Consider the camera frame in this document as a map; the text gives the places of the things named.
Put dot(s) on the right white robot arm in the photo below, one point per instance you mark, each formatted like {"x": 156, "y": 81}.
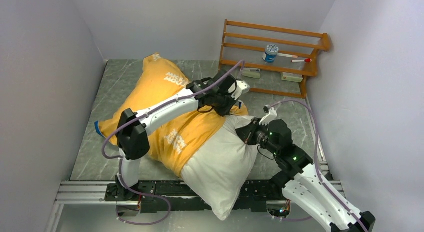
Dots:
{"x": 301, "y": 181}

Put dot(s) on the blue orange cartoon pillowcase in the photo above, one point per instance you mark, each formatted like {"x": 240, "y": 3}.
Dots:
{"x": 176, "y": 142}

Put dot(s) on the white red marker pen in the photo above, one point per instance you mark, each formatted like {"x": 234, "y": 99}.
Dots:
{"x": 308, "y": 60}

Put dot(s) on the orange wooden shelf rack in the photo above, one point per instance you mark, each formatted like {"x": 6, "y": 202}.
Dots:
{"x": 247, "y": 41}

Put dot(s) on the white pen on shelf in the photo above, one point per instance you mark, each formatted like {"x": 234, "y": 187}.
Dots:
{"x": 287, "y": 55}

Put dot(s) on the white pillow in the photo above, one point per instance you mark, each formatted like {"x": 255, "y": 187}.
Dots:
{"x": 219, "y": 168}

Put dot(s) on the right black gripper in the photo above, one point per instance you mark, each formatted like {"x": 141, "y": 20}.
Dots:
{"x": 247, "y": 132}

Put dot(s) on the white box under shelf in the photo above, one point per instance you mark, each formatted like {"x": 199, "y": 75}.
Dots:
{"x": 291, "y": 77}

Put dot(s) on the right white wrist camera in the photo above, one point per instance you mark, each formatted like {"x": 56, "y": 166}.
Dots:
{"x": 270, "y": 115}

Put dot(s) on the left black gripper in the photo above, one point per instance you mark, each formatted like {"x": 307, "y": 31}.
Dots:
{"x": 226, "y": 111}

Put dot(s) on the blue white jar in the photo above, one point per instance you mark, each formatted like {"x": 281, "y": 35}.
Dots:
{"x": 270, "y": 53}

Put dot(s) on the white green rectangular device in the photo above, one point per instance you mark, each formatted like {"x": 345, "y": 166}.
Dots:
{"x": 251, "y": 72}

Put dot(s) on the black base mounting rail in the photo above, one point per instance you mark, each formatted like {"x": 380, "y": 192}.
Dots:
{"x": 149, "y": 204}

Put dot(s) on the aluminium frame rail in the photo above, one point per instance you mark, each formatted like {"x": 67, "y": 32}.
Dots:
{"x": 102, "y": 191}

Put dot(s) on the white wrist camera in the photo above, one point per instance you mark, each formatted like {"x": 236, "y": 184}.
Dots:
{"x": 270, "y": 115}
{"x": 241, "y": 87}

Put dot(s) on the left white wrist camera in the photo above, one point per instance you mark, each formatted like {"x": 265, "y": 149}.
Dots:
{"x": 241, "y": 87}

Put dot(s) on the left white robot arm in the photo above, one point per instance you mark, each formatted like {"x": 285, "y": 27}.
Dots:
{"x": 134, "y": 128}

